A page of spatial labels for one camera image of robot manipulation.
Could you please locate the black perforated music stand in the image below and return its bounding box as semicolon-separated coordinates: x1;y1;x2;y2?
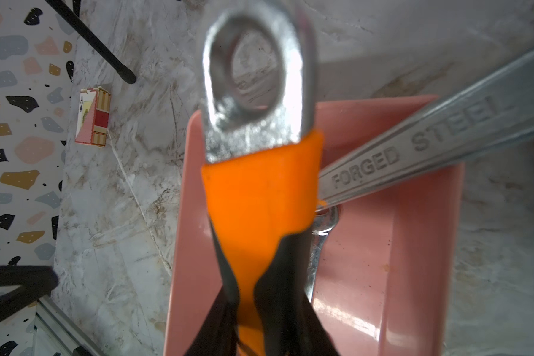
0;1;135;323

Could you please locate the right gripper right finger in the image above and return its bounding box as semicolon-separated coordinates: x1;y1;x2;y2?
266;271;338;355

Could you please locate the small combination wrench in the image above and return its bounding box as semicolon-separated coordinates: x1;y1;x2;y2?
305;206;340;303

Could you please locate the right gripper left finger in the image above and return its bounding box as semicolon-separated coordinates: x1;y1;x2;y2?
184;289;239;356

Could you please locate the large silver adjustable wrench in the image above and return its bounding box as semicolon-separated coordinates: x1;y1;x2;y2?
317;48;534;211

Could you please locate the pink plastic storage box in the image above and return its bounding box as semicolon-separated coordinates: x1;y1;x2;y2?
164;95;464;355

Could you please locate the playing card box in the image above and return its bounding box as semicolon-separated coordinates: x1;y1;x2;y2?
75;87;111;147

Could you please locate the orange handled adjustable wrench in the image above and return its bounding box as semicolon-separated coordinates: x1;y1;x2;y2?
198;1;323;355

